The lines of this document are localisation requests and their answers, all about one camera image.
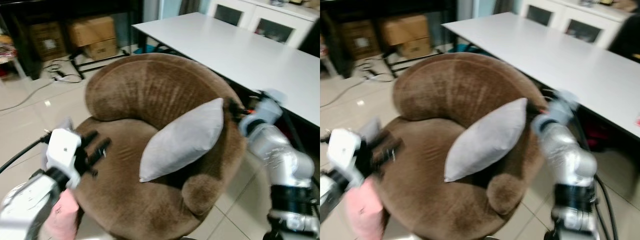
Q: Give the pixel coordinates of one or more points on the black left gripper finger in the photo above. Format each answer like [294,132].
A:
[90,138]
[382,140]
[101,151]
[391,151]

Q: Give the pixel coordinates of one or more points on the pink pillow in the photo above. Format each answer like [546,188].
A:
[62,220]
[365,215]

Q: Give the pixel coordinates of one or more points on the grey pillow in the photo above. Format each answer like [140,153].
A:
[180,142]
[485,142]

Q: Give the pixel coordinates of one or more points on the brown round sofa chair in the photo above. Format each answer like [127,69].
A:
[460,85]
[150,85]

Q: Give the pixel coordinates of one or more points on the long white table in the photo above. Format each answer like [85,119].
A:
[550,50]
[240,50]

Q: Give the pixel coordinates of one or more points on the white power strip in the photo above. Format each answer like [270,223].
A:
[373,73]
[60,75]

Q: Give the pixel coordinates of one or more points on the black metal rack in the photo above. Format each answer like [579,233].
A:
[75,65]
[387,64]

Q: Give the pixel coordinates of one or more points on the small light cardboard box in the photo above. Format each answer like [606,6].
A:
[416,48]
[102,50]

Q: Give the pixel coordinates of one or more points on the white glass-door cabinet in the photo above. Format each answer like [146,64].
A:
[250,20]
[560,20]

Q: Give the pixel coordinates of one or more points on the dark cardboard box with label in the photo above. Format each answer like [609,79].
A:
[47,42]
[360,40]

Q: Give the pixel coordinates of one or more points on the large light cardboard box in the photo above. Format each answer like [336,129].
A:
[92,30]
[405,29]

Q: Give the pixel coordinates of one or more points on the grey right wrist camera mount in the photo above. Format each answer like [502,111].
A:
[269,107]
[562,110]

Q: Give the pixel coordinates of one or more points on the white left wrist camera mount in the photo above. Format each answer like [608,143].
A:
[62,147]
[342,147]

